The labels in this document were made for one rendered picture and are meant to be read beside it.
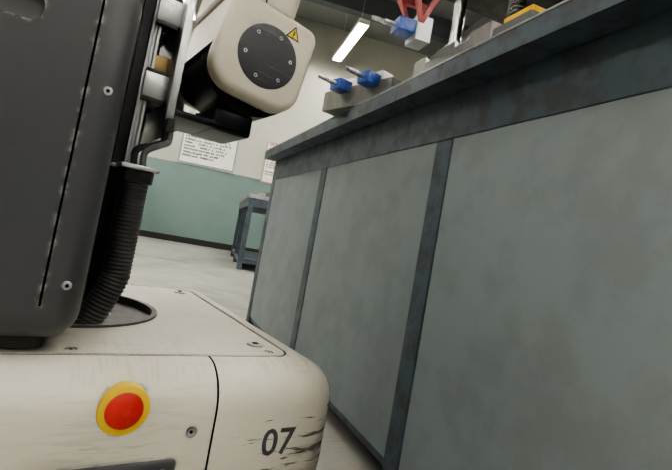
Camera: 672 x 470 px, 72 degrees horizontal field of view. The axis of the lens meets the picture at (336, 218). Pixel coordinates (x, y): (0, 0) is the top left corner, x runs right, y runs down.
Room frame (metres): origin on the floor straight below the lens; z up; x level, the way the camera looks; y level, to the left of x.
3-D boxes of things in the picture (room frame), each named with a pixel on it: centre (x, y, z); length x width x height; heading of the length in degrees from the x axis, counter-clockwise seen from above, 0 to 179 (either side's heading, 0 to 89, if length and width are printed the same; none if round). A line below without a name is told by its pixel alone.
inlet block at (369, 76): (1.10, -0.01, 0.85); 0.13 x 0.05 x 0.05; 129
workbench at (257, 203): (5.79, 0.83, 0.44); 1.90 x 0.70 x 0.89; 15
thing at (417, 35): (0.97, -0.06, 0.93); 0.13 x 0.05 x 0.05; 108
